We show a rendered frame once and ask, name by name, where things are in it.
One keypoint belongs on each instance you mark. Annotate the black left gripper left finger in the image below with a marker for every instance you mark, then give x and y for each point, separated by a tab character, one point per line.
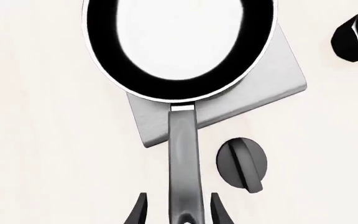
139	214

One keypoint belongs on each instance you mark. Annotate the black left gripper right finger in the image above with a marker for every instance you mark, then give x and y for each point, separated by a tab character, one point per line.
217	214

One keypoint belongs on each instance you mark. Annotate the round black stove knob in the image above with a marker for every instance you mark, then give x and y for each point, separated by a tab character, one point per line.
239	161

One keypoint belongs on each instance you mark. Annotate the flat grey stove plate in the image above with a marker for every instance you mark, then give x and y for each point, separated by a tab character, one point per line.
259	93

